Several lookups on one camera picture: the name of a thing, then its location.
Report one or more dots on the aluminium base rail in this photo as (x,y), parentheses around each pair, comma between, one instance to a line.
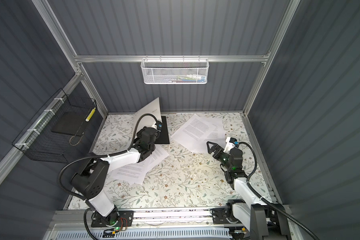
(147,219)

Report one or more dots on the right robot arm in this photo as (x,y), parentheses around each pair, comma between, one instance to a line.
(259,218)

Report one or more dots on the black wire basket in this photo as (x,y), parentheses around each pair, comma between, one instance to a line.
(59,134)

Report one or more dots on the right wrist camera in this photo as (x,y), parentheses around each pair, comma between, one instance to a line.
(230,144)

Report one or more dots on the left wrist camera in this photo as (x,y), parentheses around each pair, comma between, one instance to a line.
(159,125)

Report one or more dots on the yellow marker pen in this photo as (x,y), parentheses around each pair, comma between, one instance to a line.
(90,115)

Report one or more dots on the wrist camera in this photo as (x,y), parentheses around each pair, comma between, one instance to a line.
(159,125)
(230,144)

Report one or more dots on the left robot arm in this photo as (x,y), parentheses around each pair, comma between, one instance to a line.
(91,179)

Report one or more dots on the floral table mat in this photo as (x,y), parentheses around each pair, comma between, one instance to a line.
(183,179)

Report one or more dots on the white wire mesh basket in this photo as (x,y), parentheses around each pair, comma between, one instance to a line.
(154,72)

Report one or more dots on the printed paper sheet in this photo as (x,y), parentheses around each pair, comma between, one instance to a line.
(193,134)
(216,136)
(144,166)

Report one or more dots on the printed paper sheet underneath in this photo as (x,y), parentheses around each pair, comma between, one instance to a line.
(133,176)

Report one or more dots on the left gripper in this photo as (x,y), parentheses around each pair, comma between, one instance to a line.
(140,132)

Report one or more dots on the pens in white basket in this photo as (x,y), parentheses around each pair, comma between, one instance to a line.
(187,79)

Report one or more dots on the black pad in basket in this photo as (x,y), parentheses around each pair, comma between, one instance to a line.
(71,123)

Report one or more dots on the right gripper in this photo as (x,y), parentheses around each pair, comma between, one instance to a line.
(217,148)

